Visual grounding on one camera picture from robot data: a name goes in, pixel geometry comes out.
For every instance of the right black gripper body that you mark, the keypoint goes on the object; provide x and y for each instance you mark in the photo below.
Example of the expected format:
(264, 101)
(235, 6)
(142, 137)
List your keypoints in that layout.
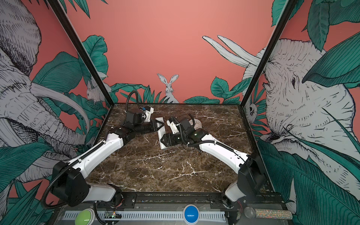
(176, 139)

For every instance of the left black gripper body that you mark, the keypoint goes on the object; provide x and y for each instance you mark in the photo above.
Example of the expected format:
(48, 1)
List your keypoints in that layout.
(149, 127)

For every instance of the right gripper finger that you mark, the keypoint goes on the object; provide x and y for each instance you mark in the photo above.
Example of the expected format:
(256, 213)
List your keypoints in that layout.
(166, 142)
(166, 136)

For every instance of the white remote control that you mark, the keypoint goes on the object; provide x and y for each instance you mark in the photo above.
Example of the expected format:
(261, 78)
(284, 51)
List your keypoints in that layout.
(162, 147)

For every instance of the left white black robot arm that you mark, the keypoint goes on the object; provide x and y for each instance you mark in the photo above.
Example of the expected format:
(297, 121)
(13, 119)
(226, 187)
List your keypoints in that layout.
(68, 185)

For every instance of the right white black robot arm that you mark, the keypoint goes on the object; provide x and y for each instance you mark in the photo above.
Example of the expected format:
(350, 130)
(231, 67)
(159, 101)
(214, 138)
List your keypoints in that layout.
(248, 167)

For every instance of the white round alarm clock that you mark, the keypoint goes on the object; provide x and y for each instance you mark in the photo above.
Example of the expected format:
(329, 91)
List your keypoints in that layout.
(196, 125)

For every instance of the blue push button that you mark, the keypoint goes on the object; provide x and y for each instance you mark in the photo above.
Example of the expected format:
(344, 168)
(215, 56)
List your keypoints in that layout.
(191, 214)

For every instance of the small green circuit board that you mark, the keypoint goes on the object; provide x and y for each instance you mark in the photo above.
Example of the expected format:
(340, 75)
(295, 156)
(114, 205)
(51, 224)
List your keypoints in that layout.
(112, 215)

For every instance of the green push button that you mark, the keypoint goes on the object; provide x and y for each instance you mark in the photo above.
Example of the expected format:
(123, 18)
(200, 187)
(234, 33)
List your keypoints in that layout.
(85, 217)

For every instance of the glittery silver microphone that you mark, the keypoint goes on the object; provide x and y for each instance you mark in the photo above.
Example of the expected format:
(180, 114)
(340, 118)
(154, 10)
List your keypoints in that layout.
(267, 213)

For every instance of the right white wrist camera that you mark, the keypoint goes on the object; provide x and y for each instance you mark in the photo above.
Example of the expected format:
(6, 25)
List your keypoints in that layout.
(173, 124)

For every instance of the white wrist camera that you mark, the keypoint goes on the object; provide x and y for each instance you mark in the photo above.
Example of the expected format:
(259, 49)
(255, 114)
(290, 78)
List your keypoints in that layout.
(148, 111)
(173, 124)

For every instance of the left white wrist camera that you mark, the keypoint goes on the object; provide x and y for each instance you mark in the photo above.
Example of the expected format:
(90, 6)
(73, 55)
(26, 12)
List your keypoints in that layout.
(148, 111)

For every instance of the black front mounting rail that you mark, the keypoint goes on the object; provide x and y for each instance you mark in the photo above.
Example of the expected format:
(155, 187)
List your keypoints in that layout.
(215, 200)

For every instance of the white slotted cable duct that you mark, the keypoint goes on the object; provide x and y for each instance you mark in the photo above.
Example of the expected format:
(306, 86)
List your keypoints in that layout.
(212, 216)

